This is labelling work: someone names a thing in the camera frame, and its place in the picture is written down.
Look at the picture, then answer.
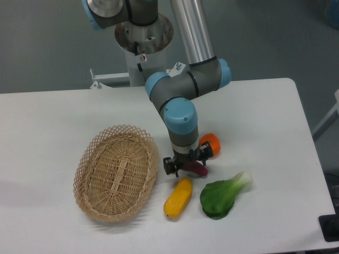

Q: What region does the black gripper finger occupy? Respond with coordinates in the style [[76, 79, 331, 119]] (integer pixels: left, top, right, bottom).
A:
[[163, 156, 182, 177], [199, 141, 214, 166]]

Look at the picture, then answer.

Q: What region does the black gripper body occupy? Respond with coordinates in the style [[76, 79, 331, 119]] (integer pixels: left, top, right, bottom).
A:
[[172, 145, 200, 169]]

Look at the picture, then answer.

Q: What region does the purple sweet potato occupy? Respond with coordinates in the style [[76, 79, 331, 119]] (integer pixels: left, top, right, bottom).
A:
[[183, 161, 208, 177]]

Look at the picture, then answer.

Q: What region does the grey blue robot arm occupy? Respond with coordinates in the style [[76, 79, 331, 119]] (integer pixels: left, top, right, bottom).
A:
[[82, 1, 231, 175]]

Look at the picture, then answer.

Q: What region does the orange tangerine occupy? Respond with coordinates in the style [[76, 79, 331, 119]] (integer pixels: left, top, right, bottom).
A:
[[199, 133, 221, 157]]

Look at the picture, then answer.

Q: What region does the yellow mango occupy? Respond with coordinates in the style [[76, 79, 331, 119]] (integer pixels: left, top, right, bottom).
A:
[[163, 177, 193, 219]]

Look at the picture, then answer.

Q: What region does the green bok choy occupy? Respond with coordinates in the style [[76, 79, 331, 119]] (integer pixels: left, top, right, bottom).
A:
[[200, 172, 253, 220]]

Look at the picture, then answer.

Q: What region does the woven wicker basket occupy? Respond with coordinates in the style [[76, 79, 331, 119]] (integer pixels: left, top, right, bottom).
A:
[[73, 125, 158, 223]]

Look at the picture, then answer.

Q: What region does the black device at table edge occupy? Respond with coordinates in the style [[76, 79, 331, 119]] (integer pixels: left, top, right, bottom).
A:
[[318, 214, 338, 242]]

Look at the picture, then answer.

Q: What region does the white metal base frame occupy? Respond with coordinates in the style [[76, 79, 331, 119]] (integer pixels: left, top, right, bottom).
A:
[[90, 61, 187, 89]]

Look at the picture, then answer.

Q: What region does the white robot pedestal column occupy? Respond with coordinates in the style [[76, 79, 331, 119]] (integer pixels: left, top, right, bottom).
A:
[[115, 14, 174, 86]]

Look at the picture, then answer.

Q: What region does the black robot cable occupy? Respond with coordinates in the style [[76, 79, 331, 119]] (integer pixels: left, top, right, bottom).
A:
[[133, 41, 149, 83]]

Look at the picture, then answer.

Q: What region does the white frame right edge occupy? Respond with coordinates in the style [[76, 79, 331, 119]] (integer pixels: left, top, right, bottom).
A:
[[311, 90, 338, 142]]

